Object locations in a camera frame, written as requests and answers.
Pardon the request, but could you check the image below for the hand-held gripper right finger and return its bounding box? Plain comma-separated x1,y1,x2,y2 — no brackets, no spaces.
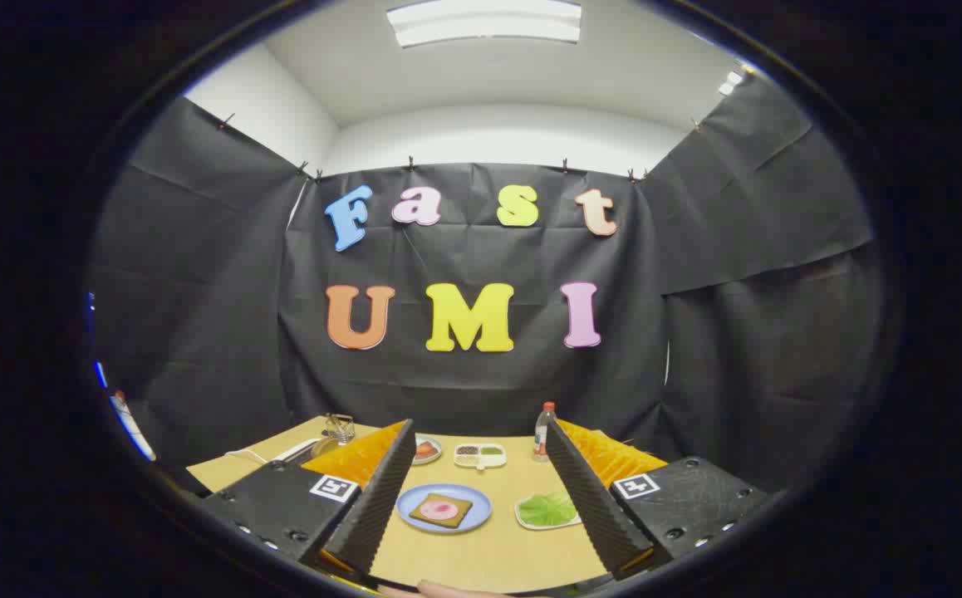
545,418,773,582

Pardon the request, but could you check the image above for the clear plastic bottle red cap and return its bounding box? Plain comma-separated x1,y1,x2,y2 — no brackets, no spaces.
533,402,557,463

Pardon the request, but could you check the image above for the white divided condiment tray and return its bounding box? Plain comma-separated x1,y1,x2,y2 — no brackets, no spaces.
454,444,508,470

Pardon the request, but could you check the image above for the white object with red tip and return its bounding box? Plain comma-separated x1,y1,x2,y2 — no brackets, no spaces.
111,390,156,462

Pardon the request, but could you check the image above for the white square plate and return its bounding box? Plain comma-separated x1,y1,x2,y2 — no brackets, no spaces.
514,494,583,532

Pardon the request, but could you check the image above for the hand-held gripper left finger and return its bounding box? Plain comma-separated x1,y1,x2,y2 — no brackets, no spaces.
199,419,417,582

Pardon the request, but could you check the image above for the green lettuce leaf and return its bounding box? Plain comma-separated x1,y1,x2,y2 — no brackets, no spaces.
518,490,579,527

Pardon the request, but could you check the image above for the brown bread slice with ham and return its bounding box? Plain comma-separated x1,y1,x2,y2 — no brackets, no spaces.
409,493,474,530

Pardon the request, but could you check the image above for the long ceiling light panel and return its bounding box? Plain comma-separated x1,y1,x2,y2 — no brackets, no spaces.
387,0,583,48

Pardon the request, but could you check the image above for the black backdrop cloth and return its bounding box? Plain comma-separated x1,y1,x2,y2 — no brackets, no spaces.
86,71,885,499

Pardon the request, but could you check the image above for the blue round plate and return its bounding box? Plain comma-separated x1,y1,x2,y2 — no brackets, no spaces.
396,483,493,534

